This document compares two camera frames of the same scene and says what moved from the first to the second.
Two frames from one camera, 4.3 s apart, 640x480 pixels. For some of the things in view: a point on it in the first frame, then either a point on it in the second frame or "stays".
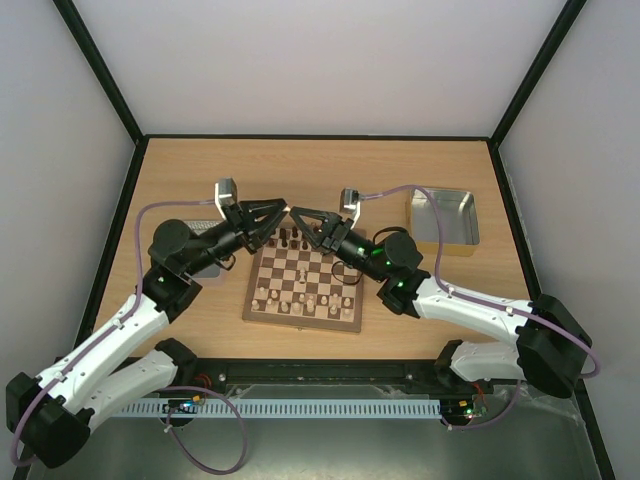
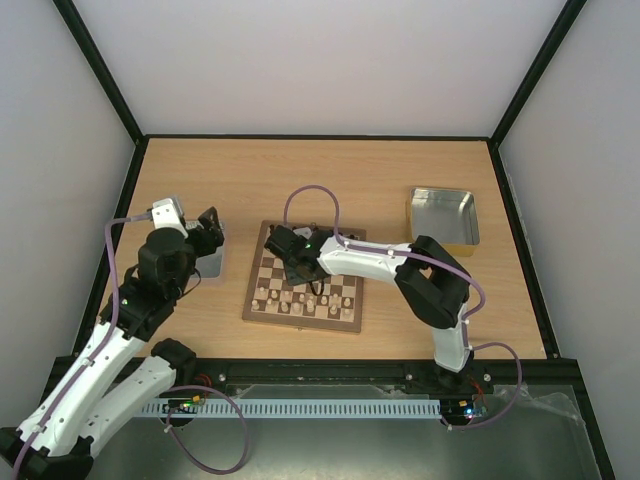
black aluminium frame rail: x=333 y=378 stays
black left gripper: x=245 y=224 -> x=209 y=243
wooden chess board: x=293 y=283 stays
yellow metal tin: x=459 y=221 stays
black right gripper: x=334 y=233 -> x=304 y=270
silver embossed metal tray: x=196 y=227 stays
